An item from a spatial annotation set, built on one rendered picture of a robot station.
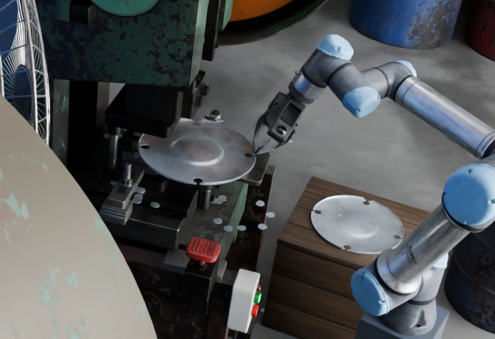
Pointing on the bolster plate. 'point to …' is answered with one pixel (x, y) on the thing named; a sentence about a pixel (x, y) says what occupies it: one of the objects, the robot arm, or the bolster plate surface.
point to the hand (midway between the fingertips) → (256, 150)
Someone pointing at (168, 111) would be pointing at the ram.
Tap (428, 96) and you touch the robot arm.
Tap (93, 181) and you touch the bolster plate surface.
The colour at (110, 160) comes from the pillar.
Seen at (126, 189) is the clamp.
